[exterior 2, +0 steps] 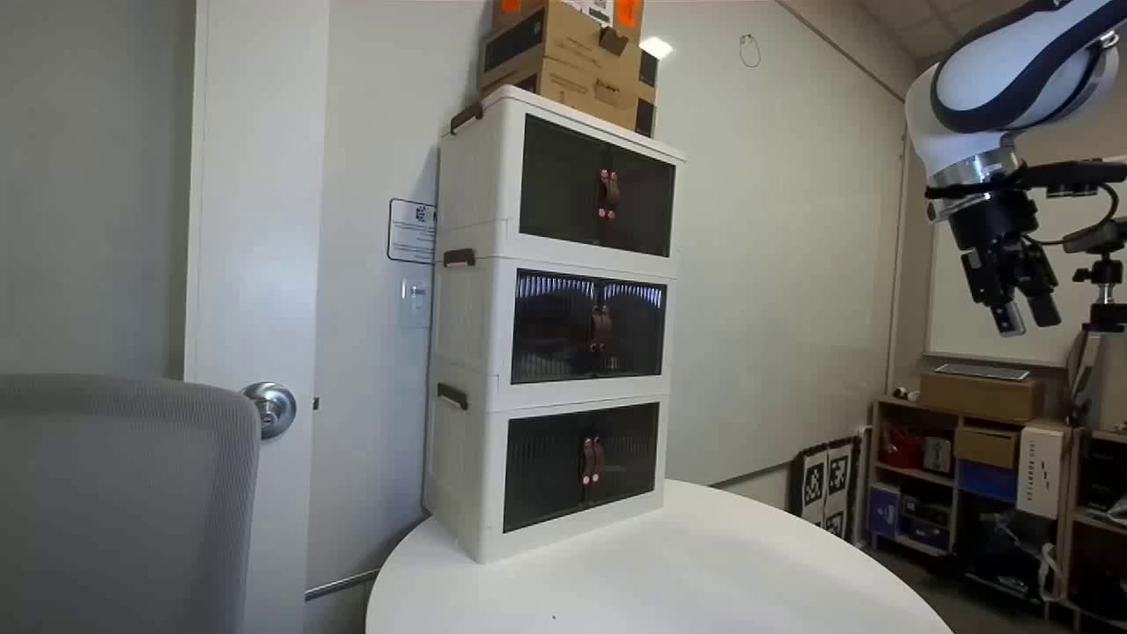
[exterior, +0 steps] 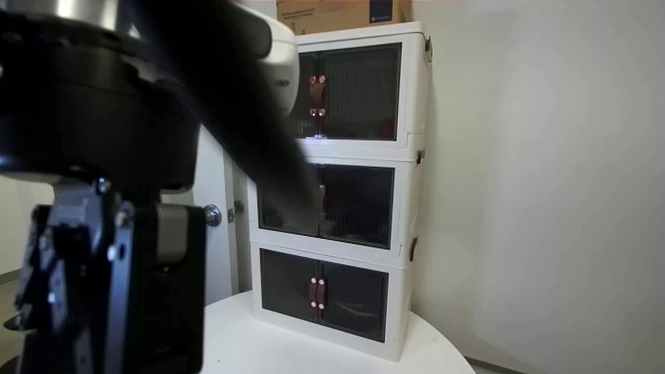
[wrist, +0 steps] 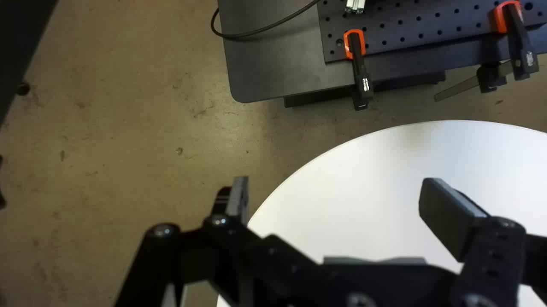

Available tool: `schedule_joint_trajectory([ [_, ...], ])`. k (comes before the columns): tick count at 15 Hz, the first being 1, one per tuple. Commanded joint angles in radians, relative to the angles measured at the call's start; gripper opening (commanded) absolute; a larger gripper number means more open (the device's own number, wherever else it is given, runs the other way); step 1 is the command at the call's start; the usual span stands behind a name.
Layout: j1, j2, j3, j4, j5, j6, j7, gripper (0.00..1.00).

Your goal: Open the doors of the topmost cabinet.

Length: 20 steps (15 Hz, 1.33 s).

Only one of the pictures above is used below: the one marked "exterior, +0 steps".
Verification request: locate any copper door handle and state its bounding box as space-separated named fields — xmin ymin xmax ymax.
xmin=315 ymin=71 xmax=327 ymax=121
xmin=307 ymin=71 xmax=320 ymax=121

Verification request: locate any white room door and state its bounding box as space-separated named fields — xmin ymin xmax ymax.
xmin=192 ymin=126 xmax=256 ymax=305

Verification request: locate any white stackable cabinet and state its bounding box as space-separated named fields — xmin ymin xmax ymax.
xmin=246 ymin=137 xmax=426 ymax=269
xmin=286 ymin=21 xmax=431 ymax=165
xmin=246 ymin=230 xmax=417 ymax=361

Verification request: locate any brown cardboard box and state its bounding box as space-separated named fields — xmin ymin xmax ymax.
xmin=277 ymin=0 xmax=415 ymax=34

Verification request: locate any smoked ribbed cabinet door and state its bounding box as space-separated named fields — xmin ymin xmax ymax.
xmin=294 ymin=50 xmax=320 ymax=140
xmin=258 ymin=247 xmax=320 ymax=323
xmin=317 ymin=162 xmax=396 ymax=251
xmin=315 ymin=260 xmax=391 ymax=345
xmin=256 ymin=181 xmax=292 ymax=235
xmin=315 ymin=42 xmax=402 ymax=142

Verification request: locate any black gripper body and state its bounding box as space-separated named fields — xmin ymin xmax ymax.
xmin=0 ymin=24 xmax=210 ymax=374

